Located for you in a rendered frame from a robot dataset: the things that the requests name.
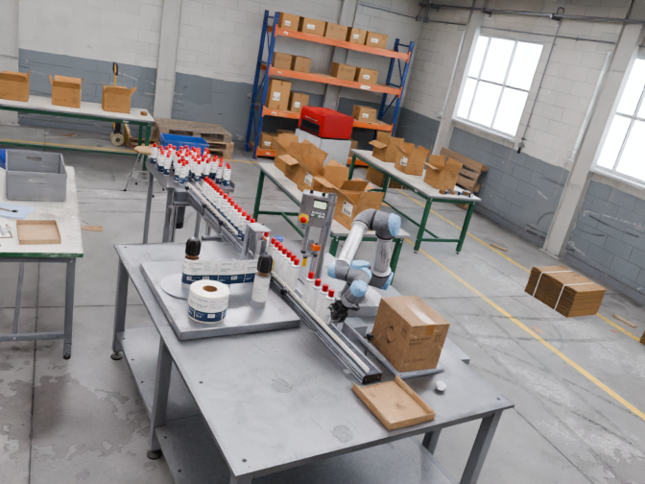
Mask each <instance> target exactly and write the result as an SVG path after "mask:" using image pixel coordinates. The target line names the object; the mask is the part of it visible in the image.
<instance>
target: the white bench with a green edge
mask: <svg viewBox="0 0 645 484"><path fill-rule="evenodd" d="M65 168H66V171H67V182H66V200H65V202H39V201H10V200H7V197H6V170H5V169H3V168H1V167H0V203H4V204H12V205H20V206H33V207H34V209H33V210H32V211H31V212H30V213H29V215H28V216H27V217H26V218H25V219H24V220H57V224H58V227H59V230H60V236H61V244H47V245H19V241H18V235H17V228H16V221H15V220H20V219H12V218H4V217H0V224H8V225H9V226H11V228H12V229H11V232H12V236H13V238H0V244H1V247H0V262H20V267H19V275H18V283H17V292H16V301H15V310H14V318H13V326H12V334H0V342H9V341H29V340H47V339H63V352H62V355H63V359H65V360H67V359H70V358H71V356H70V355H71V349H72V335H73V333H72V328H73V308H74V288H75V269H76V261H77V259H76V257H84V250H83V241H82V233H81V224H80V215H79V207H78V198H77V189H76V181H75V172H74V167H71V166H65ZM25 262H55V263H66V284H65V307H64V330H63V331H53V332H35V333H18V325H19V314H20V305H21V295H22V285H23V275H24V265H25Z"/></svg>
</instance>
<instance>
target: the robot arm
mask: <svg viewBox="0 0 645 484"><path fill-rule="evenodd" d="M368 230H374V231H375V235H376V237H377V243H376V252H375V260H374V264H373V265H372V266H370V264H369V263H368V262H367V261H365V260H354V261H352V259H353V258H354V256H355V254H356V251H357V249H358V247H359V245H360V242H361V240H362V238H363V236H364V233H366V232H367V231H368ZM399 230H400V217H399V216H398V215H395V214H393V213H389V212H385V211H381V210H377V209H373V208H371V209H366V210H364V211H362V212H361V213H359V214H358V215H357V216H356V217H355V218H354V220H353V221H352V224H351V230H350V233H349V235H348V237H347V239H346V242H345V244H344V246H343V248H342V250H341V252H340V254H339V256H338V258H337V261H336V263H330V264H329V266H328V270H327V274H328V276H329V277H331V278H336V279H339V280H342V281H346V285H345V287H344V289H343V290H342V293H341V296H342V298H341V299H340V300H337V301H336V302H335V303H332V304H331V305H332V306H331V307H328V308H327V309H329V308H330V311H331V312H330V313H331V314H329V315H327V316H326V317H328V318H331V321H330V322H329V323H331V324H339V323H342V322H344V321H345V319H346V316H347V314H348V310H349V309H350V310H354V311H358V310H359V309H360V307H359V304H358V302H362V301H364V300H365V298H366V291H367V289H368V288H367V286H368V285H369V286H372V287H375V288H379V289H382V290H387V289H388V287H389V285H390V283H391V280H392V278H393V275H394V273H393V272H391V268H390V266H389V263H390V256H391V249H392V243H393V239H394V238H395V237H396V236H398V234H399Z"/></svg>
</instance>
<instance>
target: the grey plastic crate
mask: <svg viewBox="0 0 645 484"><path fill-rule="evenodd" d="M26 157H41V160H31V159H26ZM66 182H67V171H66V168H65V165H64V161H63V158H62V154H61V153H52V152H39V151H25V150H12V149H6V197H7V200H10V201H39V202H65V200H66Z"/></svg>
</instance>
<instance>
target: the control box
mask: <svg viewBox="0 0 645 484"><path fill-rule="evenodd" d="M309 192H310V190H307V189H304V191H303V193H302V197H301V203H300V208H299V217H298V224H302V225H305V226H310V227H315V228H319V229H324V226H325V221H326V216H327V212H328V208H329V204H330V199H329V198H328V197H327V194H325V197H322V193H321V192H317V191H314V194H309ZM314 199H318V200H323V201H327V202H328V204H327V209H326V210H322V209H317V208H313V203H314ZM311 210H316V211H319V212H324V213H326V215H325V219H321V218H316V217H311V216H310V214H311ZM302 216H304V217H306V222H305V223H302V222H301V221H300V218H301V217H302Z"/></svg>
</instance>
